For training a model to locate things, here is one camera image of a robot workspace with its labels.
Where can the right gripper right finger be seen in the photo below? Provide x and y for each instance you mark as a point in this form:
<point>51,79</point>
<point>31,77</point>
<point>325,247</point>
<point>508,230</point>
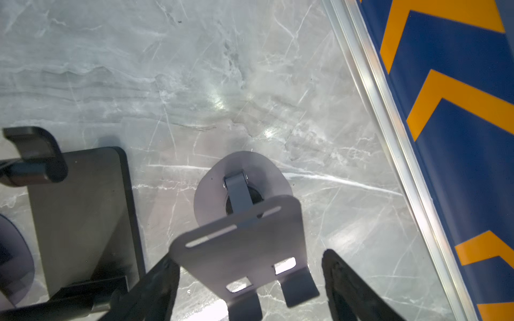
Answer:
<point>349,296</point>

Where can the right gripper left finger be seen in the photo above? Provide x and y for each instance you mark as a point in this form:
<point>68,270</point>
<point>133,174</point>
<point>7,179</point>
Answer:
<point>153,298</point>

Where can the black folding phone stand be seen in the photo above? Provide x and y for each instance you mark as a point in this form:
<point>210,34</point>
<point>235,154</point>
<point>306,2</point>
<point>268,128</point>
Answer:
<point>84,216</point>

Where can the grey round stand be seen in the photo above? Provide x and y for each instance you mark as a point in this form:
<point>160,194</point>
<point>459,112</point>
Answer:
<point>250,233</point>
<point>17,266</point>

